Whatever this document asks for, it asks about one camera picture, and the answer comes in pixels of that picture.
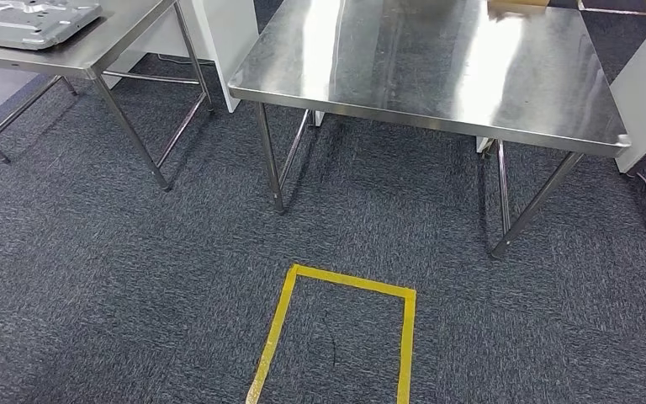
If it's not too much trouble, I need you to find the grey metal panel part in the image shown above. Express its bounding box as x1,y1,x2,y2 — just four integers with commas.
0,0,104,51

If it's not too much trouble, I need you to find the yellow floor tape square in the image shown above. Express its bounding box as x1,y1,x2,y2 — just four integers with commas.
245,263,418,404

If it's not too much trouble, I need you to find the yellow floor tape strip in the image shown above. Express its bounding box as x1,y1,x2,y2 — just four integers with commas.
576,0,646,18

